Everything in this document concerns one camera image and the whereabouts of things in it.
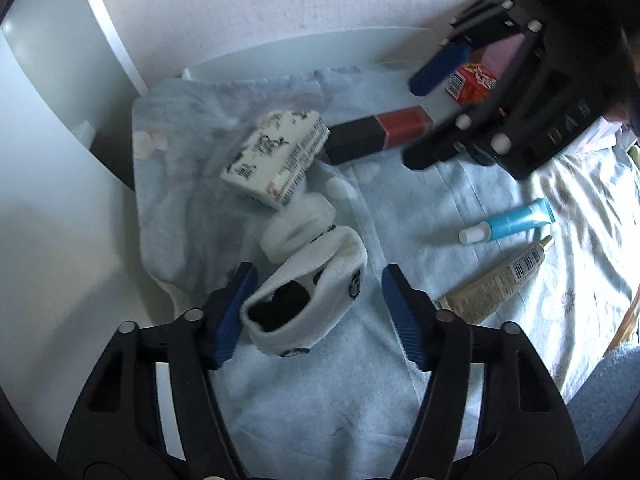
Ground white desktop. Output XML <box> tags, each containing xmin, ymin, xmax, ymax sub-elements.
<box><xmin>181</xmin><ymin>26</ymin><xmax>441</xmax><ymax>81</ymax></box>

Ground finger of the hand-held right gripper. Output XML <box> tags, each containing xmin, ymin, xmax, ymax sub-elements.
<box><xmin>409</xmin><ymin>0</ymin><xmax>545</xmax><ymax>97</ymax></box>
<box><xmin>401</xmin><ymin>104</ymin><xmax>527</xmax><ymax>172</ymax></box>

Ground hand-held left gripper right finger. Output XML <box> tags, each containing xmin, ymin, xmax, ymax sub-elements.
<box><xmin>381</xmin><ymin>263</ymin><xmax>586</xmax><ymax>480</ymax></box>

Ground blue tube with white cap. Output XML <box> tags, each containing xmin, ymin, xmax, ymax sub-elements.
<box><xmin>458</xmin><ymin>198</ymin><xmax>557</xmax><ymax>247</ymax></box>

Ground red snack box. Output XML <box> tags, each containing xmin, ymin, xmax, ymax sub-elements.
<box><xmin>445</xmin><ymin>62</ymin><xmax>498</xmax><ymax>106</ymax></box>

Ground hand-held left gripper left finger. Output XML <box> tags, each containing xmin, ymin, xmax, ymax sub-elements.
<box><xmin>56</xmin><ymin>261</ymin><xmax>259</xmax><ymax>480</ymax></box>

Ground blue terry towel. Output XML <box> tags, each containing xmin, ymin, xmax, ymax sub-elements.
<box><xmin>565</xmin><ymin>342</ymin><xmax>640</xmax><ymax>461</ymax></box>

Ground long red black cosmetics box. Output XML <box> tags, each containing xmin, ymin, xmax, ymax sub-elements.
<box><xmin>324</xmin><ymin>105</ymin><xmax>435</xmax><ymax>166</ymax></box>

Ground pale blue floral cloth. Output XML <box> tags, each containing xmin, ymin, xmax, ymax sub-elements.
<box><xmin>131</xmin><ymin>65</ymin><xmax>640</xmax><ymax>480</ymax></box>

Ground white cabinet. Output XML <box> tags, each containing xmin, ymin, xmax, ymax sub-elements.
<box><xmin>0</xmin><ymin>0</ymin><xmax>173</xmax><ymax>461</ymax></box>

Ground white box with black pattern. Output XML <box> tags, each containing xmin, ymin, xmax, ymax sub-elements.
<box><xmin>220</xmin><ymin>109</ymin><xmax>331</xmax><ymax>209</ymax></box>

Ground beige tube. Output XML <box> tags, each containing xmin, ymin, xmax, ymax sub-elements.
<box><xmin>435</xmin><ymin>235</ymin><xmax>555</xmax><ymax>325</ymax></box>

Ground white patterned sock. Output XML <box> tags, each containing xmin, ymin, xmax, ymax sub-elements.
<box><xmin>240</xmin><ymin>225</ymin><xmax>368</xmax><ymax>358</ymax></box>
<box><xmin>259</xmin><ymin>195</ymin><xmax>337</xmax><ymax>263</ymax></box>

